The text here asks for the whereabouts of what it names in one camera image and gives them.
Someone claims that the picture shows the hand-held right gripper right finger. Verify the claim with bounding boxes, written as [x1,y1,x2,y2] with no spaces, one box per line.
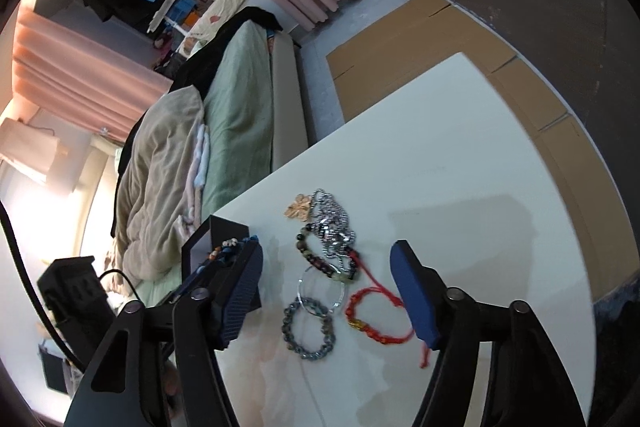
[391,239,586,427]

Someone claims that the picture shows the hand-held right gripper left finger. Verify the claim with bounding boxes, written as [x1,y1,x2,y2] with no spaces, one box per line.
[62,241,264,427]

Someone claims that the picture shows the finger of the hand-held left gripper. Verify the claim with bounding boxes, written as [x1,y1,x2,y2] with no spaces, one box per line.
[170,234,260,305]

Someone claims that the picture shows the multicoloured bead bracelet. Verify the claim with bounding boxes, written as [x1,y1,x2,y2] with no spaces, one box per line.
[210,237,251,260]

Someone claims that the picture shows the black jewelry box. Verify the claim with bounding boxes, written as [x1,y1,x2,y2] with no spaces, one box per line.
[181,214,251,289]

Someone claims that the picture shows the clear glass bangle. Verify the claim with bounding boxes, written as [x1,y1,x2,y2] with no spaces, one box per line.
[297,264,348,317]

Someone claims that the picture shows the beige blanket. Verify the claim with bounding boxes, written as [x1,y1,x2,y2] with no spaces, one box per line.
[112,87,207,280]

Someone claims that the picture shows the gold flower brooch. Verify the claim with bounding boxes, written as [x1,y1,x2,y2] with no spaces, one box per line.
[285,194,313,222]

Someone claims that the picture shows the bed with green sheet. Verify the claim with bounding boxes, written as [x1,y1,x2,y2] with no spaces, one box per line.
[112,19,318,303]

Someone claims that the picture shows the flattened cardboard sheets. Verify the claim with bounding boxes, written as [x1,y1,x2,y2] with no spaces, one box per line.
[326,0,627,303]

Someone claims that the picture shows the black clothing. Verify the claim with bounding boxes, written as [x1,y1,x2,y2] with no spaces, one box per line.
[170,6,285,95]

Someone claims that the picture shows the floral printed cloth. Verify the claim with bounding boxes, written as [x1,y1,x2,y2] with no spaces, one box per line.
[175,0,253,58]

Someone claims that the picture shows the red woven string bracelet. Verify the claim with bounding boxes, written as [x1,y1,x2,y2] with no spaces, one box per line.
[345,252,432,369]

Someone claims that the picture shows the black cable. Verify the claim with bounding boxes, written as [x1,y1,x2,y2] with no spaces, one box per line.
[0,199,88,370]

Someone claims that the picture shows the grey-green bead bracelet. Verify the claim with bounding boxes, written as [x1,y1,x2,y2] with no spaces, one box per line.
[282,297,335,360]

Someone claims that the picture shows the dark mixed bead bracelet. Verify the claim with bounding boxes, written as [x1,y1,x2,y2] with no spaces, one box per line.
[295,222,362,284]

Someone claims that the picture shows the silver chain necklace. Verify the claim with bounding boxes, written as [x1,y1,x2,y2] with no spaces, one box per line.
[309,188,358,270]

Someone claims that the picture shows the white wall unit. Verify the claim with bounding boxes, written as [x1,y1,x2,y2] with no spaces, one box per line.
[0,117,71,195]

